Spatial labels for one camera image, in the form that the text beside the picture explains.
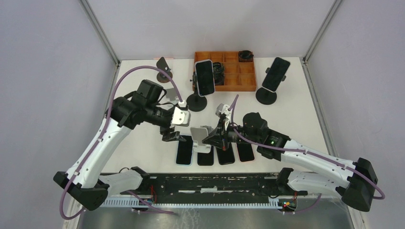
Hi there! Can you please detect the brown base phone stand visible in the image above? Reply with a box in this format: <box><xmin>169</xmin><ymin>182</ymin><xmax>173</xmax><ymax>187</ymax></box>
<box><xmin>156</xmin><ymin>57</ymin><xmax>173</xmax><ymax>83</ymax></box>

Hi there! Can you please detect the blue case phone on table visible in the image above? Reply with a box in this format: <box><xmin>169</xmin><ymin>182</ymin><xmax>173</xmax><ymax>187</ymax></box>
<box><xmin>175</xmin><ymin>135</ymin><xmax>193</xmax><ymax>166</ymax></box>

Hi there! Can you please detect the black round object in tray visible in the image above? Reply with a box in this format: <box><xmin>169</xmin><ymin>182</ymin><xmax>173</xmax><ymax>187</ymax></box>
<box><xmin>238</xmin><ymin>50</ymin><xmax>254</xmax><ymax>62</ymax></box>

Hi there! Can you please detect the phone on black round stand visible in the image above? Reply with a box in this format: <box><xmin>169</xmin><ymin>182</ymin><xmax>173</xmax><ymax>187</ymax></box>
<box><xmin>194</xmin><ymin>59</ymin><xmax>215</xmax><ymax>97</ymax></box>

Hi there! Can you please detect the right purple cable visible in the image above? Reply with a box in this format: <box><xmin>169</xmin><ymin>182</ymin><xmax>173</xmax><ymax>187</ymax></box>
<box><xmin>228</xmin><ymin>94</ymin><xmax>386</xmax><ymax>214</ymax></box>

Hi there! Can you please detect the white slotted cable duct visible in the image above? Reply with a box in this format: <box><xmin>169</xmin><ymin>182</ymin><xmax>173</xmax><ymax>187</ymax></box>
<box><xmin>100</xmin><ymin>196</ymin><xmax>282</xmax><ymax>210</ymax></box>

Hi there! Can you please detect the black round phone stand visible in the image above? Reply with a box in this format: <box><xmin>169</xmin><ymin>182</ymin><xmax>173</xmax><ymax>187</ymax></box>
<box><xmin>186</xmin><ymin>72</ymin><xmax>207</xmax><ymax>112</ymax></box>

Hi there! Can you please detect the right phone on clamp stand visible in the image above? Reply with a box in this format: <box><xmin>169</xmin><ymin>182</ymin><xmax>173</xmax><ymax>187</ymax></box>
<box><xmin>262</xmin><ymin>57</ymin><xmax>290</xmax><ymax>92</ymax></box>

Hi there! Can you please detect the white folding phone stand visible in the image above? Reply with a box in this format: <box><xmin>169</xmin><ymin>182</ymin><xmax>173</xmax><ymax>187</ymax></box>
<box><xmin>165</xmin><ymin>88</ymin><xmax>180</xmax><ymax>104</ymax></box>

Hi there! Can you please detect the orange compartment tray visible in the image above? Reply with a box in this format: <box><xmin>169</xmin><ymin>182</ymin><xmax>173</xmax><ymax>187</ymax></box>
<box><xmin>194</xmin><ymin>51</ymin><xmax>257</xmax><ymax>92</ymax></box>

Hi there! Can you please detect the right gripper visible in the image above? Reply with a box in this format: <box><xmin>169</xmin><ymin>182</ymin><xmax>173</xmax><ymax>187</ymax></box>
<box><xmin>202</xmin><ymin>118</ymin><xmax>259</xmax><ymax>151</ymax></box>

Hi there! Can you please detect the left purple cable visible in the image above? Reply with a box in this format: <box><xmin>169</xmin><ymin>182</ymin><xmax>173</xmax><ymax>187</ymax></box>
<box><xmin>59</xmin><ymin>65</ymin><xmax>184</xmax><ymax>220</ymax></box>

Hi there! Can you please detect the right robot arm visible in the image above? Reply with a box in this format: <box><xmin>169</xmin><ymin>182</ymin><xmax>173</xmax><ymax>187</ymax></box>
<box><xmin>202</xmin><ymin>113</ymin><xmax>384</xmax><ymax>212</ymax></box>

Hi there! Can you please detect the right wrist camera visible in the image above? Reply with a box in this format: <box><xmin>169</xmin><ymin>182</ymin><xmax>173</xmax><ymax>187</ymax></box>
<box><xmin>215</xmin><ymin>104</ymin><xmax>231</xmax><ymax>120</ymax></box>

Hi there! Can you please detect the aluminium frame rail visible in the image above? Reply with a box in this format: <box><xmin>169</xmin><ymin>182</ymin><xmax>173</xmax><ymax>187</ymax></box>
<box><xmin>72</xmin><ymin>176</ymin><xmax>360</xmax><ymax>199</ymax></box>

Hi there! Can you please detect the purple cable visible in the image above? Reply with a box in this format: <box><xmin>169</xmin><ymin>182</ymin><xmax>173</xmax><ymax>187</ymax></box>
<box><xmin>228</xmin><ymin>94</ymin><xmax>386</xmax><ymax>214</ymax></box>
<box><xmin>59</xmin><ymin>65</ymin><xmax>184</xmax><ymax>220</ymax></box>

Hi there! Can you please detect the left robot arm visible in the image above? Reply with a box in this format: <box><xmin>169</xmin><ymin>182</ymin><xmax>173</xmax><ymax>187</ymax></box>
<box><xmin>53</xmin><ymin>80</ymin><xmax>191</xmax><ymax>211</ymax></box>

